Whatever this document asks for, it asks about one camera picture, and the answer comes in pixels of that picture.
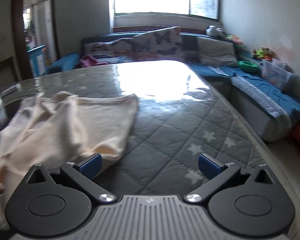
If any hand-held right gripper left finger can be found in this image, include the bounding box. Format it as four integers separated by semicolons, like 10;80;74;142
25;152;117;204

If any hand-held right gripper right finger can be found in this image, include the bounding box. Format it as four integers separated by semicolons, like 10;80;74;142
185;152;274;204

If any cream shirt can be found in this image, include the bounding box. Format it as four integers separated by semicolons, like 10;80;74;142
0;91;139;232

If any grey quilted star table cover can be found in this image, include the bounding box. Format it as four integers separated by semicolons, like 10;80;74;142
0;60;300;240

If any blue patterned sofa cover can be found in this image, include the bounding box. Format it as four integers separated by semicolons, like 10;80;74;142
231;76;300;130

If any blue towel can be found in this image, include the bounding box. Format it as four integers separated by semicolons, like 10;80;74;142
216;65;263;80

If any blue corner sofa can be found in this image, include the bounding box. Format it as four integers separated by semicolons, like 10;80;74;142
46;31;300;142

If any pink cloth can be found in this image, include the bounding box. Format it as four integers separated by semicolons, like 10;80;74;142
80;54;108;68

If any green bowl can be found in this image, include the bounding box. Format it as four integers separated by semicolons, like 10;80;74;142
237;60;259;72

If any clear plastic storage box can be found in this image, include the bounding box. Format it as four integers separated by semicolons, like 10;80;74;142
260;59;299;92

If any grey cushion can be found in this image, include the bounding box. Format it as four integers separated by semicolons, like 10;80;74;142
196;37;238;67

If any flat butterfly print cushion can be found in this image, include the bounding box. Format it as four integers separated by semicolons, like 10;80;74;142
84;38;134;58

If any blue small cabinet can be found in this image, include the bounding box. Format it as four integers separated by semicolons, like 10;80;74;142
27;45;48;77

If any brown plush toy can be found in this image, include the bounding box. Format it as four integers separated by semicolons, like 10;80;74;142
261;46;275;59

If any colourful toy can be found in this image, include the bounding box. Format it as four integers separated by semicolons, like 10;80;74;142
226;34;242;46

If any large butterfly print cushion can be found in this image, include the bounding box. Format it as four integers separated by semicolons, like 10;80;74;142
132;27;184;62

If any white plush toy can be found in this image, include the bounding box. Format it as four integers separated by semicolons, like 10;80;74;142
206;26;227;38

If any brown wooden door frame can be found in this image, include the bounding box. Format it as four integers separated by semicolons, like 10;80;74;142
11;0;62;77

